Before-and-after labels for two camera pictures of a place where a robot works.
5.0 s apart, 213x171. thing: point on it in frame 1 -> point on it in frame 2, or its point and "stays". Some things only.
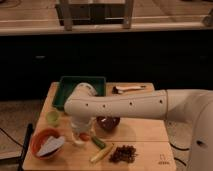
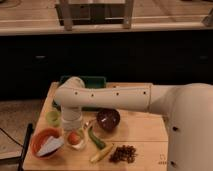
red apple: (84, 136) -> (74, 138)
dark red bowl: (108, 123) stays
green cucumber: (98, 142) stays
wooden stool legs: (94, 14) stays
